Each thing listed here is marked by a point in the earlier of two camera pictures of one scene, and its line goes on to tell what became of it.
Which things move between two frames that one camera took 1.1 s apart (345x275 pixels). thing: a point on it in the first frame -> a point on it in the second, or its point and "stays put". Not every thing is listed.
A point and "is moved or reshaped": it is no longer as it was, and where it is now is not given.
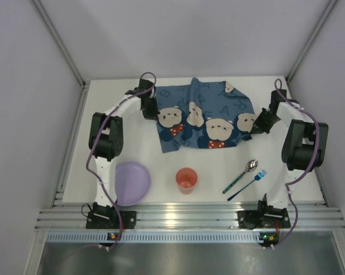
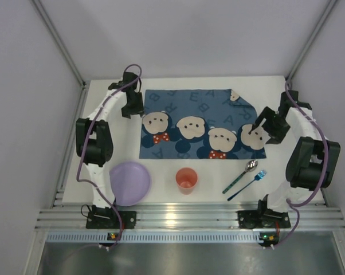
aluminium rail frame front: x=303 y=215 stays put
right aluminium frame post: x=328 y=11 stays put
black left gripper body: x=151 y=109 -> x=133 y=106
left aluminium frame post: x=85 y=86 stays put
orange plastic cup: x=186 y=179 stays put
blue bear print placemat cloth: x=203 y=114 is moved or reshaped
